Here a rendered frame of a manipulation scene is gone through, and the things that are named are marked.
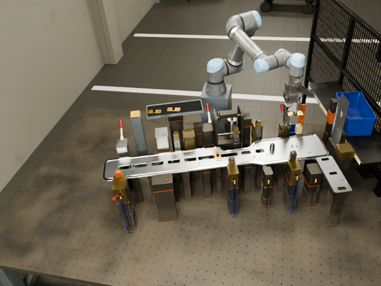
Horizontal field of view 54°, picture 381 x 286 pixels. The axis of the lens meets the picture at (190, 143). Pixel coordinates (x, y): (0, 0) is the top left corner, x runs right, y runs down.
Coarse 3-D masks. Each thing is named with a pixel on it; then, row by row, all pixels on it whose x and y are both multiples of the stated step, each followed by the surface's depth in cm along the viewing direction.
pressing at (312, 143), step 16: (256, 144) 238; (288, 144) 236; (304, 144) 235; (320, 144) 233; (112, 160) 236; (128, 160) 235; (144, 160) 234; (160, 160) 233; (208, 160) 230; (224, 160) 229; (240, 160) 227; (256, 160) 226; (272, 160) 225; (304, 160) 225; (112, 176) 224; (128, 176) 224; (144, 176) 224
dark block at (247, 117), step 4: (244, 116) 241; (248, 116) 241; (244, 120) 240; (248, 120) 240; (244, 124) 242; (248, 124) 242; (244, 128) 244; (248, 128) 244; (244, 132) 246; (248, 132) 247; (244, 136) 248; (248, 136) 249; (244, 140) 250; (248, 140) 251; (244, 144) 253; (248, 144) 253
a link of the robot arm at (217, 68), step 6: (210, 60) 260; (216, 60) 259; (222, 60) 257; (210, 66) 255; (216, 66) 254; (222, 66) 255; (210, 72) 257; (216, 72) 256; (222, 72) 258; (228, 72) 260; (210, 78) 260; (216, 78) 259; (222, 78) 261
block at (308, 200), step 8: (312, 168) 221; (304, 176) 229; (312, 176) 218; (320, 176) 219; (304, 184) 232; (312, 184) 222; (304, 192) 233; (312, 192) 228; (304, 200) 235; (312, 200) 232; (312, 208) 233
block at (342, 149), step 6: (336, 144) 224; (342, 144) 223; (348, 144) 223; (336, 150) 225; (342, 150) 219; (348, 150) 218; (354, 150) 218; (336, 156) 226; (342, 156) 219; (348, 156) 220; (336, 162) 228; (342, 162) 223; (348, 162) 224; (342, 168) 226; (348, 168) 227
